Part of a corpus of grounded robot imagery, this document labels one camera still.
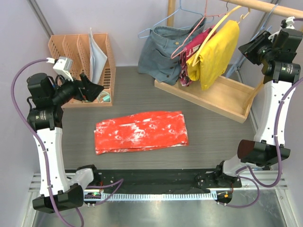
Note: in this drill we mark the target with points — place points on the wooden clothes rack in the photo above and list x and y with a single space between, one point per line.
228 97

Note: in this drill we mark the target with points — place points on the yellow garment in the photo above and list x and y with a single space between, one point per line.
215 56

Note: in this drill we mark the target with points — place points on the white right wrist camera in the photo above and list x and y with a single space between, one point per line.
288 23

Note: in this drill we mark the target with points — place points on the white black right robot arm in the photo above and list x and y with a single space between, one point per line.
281 76

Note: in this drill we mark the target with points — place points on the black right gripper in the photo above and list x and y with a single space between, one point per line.
265 38

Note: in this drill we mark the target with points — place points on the blue denim shorts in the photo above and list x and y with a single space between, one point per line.
155 59

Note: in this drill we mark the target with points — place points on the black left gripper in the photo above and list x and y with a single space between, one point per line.
84 90

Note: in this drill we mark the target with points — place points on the white papers in organizer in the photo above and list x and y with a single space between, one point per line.
97 59

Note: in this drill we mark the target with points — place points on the yellow wooden hanger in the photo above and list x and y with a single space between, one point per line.
212 32

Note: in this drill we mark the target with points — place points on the orange tie-dye trousers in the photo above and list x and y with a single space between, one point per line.
141 132

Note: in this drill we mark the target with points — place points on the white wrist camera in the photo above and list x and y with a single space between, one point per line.
62 66
288 23

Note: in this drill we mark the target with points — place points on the blue wire hanger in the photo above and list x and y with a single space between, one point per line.
261 27
169 19

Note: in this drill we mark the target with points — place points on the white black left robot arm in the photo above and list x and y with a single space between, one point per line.
57 192

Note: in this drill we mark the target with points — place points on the orange plastic file organizer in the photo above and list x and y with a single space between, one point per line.
76 47

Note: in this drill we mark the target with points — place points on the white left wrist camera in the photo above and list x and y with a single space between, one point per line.
62 66

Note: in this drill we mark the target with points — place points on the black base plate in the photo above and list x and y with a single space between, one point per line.
166 181

